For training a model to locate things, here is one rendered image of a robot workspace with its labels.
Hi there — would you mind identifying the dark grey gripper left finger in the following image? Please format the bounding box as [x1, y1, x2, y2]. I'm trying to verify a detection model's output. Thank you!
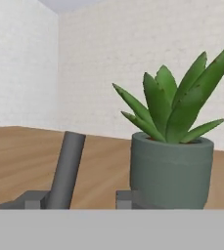
[0, 189, 50, 210]

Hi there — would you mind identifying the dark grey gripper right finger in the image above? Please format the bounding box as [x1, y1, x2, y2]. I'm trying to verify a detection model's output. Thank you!
[115, 189, 141, 210]

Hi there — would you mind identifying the green plant in grey pot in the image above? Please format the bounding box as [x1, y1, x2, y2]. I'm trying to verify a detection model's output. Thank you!
[112, 38, 224, 210]

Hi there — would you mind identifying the grey round bar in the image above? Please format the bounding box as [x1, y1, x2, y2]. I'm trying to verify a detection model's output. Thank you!
[45, 130, 87, 210]

